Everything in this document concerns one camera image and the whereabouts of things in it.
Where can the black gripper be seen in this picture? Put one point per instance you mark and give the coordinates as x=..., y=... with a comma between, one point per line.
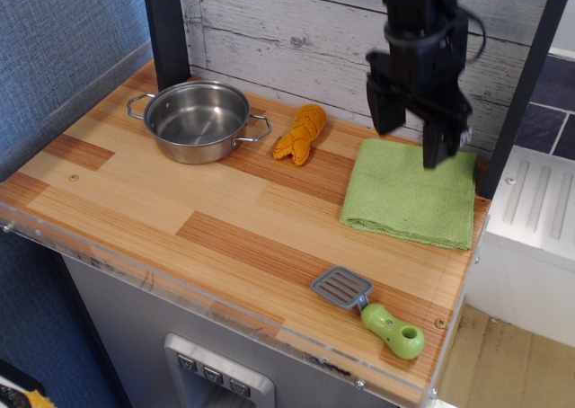
x=419, y=73

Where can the green cloth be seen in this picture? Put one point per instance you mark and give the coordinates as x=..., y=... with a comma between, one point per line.
x=390, y=192

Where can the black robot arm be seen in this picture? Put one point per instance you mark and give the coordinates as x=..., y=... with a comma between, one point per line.
x=419, y=74

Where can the orange plush toy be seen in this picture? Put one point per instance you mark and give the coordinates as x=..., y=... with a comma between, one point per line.
x=308, y=124

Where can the grey green toy spatula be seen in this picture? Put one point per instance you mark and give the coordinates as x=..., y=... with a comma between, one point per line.
x=347, y=290

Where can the white ridged side unit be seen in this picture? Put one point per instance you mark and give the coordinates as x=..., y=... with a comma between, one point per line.
x=524, y=270

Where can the stainless steel pot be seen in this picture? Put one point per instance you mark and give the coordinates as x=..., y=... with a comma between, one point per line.
x=199, y=122

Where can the silver button panel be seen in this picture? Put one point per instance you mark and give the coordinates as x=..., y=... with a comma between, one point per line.
x=204, y=378

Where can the yellow object bottom left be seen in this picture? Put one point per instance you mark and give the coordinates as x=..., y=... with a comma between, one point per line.
x=37, y=400

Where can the black right frame post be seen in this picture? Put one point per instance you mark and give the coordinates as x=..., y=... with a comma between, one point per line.
x=545, y=32

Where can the black frame post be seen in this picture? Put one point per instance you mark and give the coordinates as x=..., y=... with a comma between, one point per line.
x=169, y=46
x=545, y=32

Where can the black left frame post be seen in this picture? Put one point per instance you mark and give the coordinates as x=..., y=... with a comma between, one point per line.
x=169, y=46

